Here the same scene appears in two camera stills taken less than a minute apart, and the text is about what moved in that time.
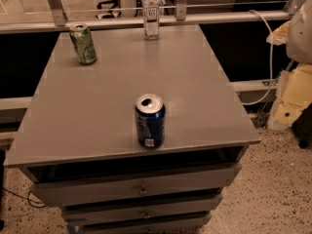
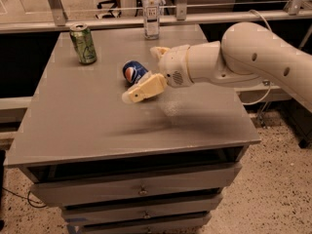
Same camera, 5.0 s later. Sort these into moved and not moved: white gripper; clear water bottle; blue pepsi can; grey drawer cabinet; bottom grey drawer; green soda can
Moved: white gripper; blue pepsi can
Not moved: green soda can; bottom grey drawer; clear water bottle; grey drawer cabinet
